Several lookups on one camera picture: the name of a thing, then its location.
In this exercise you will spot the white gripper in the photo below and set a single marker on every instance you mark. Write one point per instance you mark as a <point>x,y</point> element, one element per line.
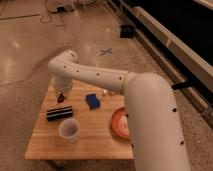
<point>62,86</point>

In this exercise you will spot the dark red pepper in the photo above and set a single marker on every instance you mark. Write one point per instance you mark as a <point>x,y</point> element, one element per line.
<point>61,98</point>

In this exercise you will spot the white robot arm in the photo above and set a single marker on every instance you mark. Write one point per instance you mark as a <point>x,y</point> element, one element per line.
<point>156,133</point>

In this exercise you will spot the white ceramic cup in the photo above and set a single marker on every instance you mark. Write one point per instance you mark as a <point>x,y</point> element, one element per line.
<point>69,129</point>

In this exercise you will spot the black striped rectangular block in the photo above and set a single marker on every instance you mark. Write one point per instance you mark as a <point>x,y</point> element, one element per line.
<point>59,113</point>

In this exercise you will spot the blue sponge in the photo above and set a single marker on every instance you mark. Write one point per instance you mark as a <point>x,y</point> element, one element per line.
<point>92,101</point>

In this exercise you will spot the small white toy object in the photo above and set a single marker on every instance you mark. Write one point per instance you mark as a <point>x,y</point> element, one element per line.
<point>107,92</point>

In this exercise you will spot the wooden folding table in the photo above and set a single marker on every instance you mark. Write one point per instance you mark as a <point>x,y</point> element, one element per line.
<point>96,138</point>

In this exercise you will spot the orange bowl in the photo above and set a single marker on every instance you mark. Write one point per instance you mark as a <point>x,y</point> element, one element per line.
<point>119,123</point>

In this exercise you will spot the grey device on floor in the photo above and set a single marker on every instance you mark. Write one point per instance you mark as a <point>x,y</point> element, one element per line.
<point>55,6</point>

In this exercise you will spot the black box on floor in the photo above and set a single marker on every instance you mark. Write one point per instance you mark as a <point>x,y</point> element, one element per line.
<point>127,31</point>

